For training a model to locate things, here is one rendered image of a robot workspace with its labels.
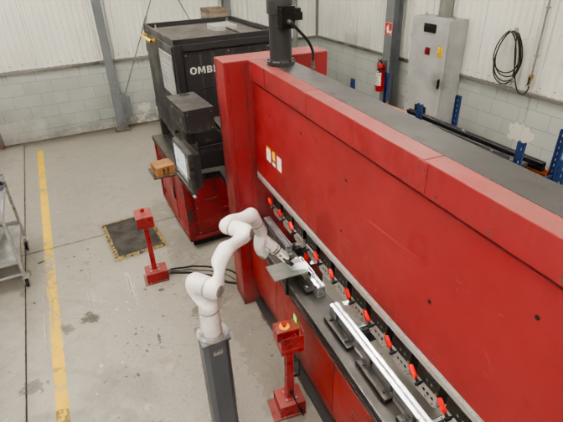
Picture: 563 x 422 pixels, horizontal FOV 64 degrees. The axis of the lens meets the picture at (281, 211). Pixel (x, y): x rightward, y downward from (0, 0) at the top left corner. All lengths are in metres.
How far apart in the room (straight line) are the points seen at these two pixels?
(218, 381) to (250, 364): 0.98
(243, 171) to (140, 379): 1.90
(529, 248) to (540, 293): 0.15
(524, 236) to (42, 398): 3.69
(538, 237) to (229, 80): 2.55
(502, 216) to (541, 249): 0.16
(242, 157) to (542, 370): 2.69
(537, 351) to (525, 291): 0.19
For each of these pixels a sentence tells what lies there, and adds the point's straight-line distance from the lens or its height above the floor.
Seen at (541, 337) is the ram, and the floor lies 1.95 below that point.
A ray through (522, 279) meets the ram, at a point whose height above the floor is 2.09.
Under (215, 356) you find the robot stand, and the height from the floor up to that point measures 0.89.
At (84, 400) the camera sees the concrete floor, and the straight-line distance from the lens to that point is 4.13.
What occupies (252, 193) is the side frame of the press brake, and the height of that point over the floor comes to 1.19.
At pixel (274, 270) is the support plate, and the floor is 1.00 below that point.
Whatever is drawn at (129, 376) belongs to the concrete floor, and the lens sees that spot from 4.15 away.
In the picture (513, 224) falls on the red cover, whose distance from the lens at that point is 1.56.
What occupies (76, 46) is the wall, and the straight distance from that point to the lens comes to 9.26.
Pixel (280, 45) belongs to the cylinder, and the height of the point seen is 2.44.
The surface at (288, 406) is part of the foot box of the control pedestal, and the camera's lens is 3.60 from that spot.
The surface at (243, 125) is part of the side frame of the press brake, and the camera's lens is 3.63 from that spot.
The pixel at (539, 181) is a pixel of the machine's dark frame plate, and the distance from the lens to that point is 1.77.
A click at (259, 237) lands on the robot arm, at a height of 1.37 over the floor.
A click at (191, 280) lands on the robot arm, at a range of 2.62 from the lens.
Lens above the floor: 3.01
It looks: 30 degrees down
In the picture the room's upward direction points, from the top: 2 degrees counter-clockwise
